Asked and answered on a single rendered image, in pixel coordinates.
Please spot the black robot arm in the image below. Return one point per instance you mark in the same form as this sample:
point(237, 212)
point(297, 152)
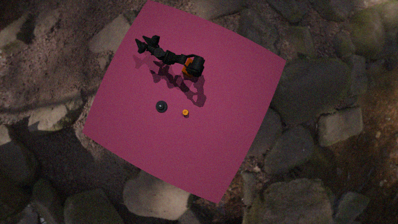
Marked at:
point(195, 68)

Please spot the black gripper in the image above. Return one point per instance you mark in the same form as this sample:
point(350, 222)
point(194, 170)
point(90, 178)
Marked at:
point(143, 46)

